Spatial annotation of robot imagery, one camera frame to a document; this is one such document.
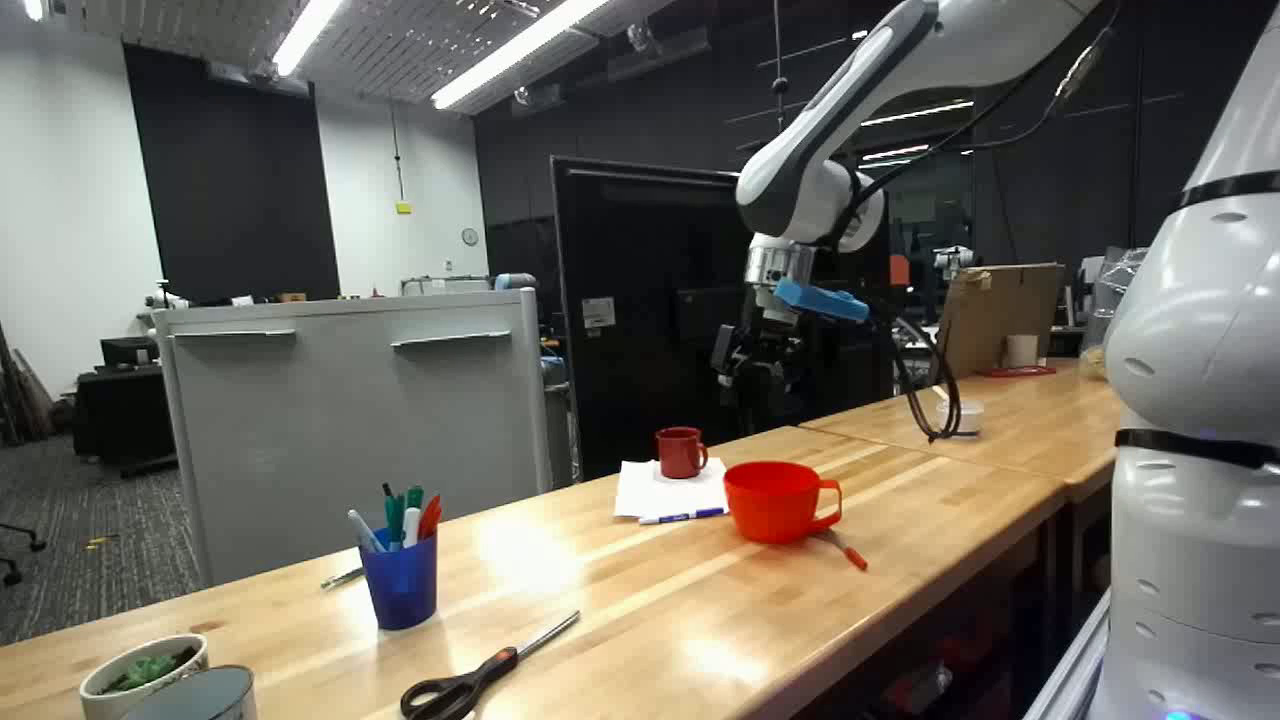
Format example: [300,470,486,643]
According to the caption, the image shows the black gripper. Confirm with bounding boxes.
[714,311,801,393]

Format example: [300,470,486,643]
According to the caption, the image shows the blue and white pen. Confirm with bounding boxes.
[642,510,730,523]

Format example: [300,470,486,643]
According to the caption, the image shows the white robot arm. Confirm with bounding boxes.
[736,0,1280,720]

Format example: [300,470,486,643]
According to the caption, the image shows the orange red pen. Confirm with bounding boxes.
[822,534,870,573]

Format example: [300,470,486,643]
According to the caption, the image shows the blue pen holder cup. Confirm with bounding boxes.
[362,539,437,633]

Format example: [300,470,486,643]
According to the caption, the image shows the pen on counter edge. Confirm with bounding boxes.
[320,568,366,591]

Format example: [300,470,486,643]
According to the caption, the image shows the small dark red mug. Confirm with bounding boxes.
[657,423,708,481]

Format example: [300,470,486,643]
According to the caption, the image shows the black rolling panel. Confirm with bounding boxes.
[552,155,893,477]

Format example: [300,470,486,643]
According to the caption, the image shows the large orange cup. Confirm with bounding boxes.
[723,461,844,549]

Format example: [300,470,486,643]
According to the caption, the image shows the white paper sheet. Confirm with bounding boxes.
[614,461,730,519]

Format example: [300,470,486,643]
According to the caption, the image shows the small white bowl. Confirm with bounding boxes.
[945,402,984,436]

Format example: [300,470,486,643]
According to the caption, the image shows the cardboard box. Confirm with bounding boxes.
[941,262,1065,378]

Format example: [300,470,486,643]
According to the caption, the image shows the white paper cup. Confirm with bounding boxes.
[1008,332,1040,368]

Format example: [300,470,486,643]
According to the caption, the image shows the grey metal cabinet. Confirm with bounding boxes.
[157,287,552,586]

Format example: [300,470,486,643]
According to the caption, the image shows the black display screen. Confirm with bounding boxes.
[126,46,339,304]

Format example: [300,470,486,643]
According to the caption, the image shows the grey metal tin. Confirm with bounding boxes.
[126,665,255,720]

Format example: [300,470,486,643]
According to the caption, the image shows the white mug with green contents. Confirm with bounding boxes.
[75,633,207,720]

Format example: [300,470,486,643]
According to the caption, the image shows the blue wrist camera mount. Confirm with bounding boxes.
[772,280,873,326]

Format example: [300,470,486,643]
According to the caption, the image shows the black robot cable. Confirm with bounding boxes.
[888,318,970,450]

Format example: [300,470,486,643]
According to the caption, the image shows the black handled scissors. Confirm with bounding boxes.
[402,612,582,720]

